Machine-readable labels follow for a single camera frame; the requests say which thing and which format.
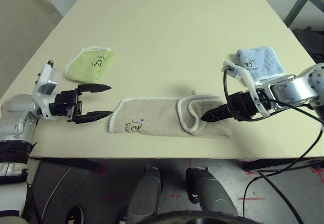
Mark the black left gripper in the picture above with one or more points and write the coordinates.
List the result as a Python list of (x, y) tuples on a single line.
[(65, 105)]

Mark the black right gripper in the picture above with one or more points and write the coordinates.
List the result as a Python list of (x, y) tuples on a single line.
[(245, 106)]

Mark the beige towel with white trim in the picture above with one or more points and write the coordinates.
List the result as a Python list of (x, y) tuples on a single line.
[(152, 115)]

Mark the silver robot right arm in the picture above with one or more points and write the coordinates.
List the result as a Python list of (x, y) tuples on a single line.
[(293, 90)]

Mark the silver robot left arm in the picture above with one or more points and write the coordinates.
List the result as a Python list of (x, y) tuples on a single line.
[(15, 123)]

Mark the folded green towel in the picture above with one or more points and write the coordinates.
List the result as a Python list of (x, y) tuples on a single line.
[(86, 67)]

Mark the folded blue towel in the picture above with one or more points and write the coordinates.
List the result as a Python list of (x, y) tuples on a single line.
[(263, 59)]

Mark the black table leg bar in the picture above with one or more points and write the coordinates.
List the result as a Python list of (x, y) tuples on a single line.
[(76, 163), (273, 163)]

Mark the grey robot right leg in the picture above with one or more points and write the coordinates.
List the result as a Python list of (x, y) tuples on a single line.
[(212, 196)]

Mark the grey robot leg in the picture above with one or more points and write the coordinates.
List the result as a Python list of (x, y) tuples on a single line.
[(145, 196), (212, 196)]

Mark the black robot waist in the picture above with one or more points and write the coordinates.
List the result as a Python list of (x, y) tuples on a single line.
[(200, 217)]

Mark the grey robot left leg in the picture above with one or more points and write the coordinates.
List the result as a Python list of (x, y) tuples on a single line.
[(145, 196)]

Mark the beige fabric curtain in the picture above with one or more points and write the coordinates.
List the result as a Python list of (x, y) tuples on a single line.
[(20, 19)]

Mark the black furniture foot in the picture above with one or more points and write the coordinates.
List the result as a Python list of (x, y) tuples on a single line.
[(318, 165)]

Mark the black round floor object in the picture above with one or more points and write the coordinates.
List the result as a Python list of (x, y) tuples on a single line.
[(75, 215)]

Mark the side table with black legs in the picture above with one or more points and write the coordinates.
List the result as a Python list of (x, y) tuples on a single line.
[(296, 6)]

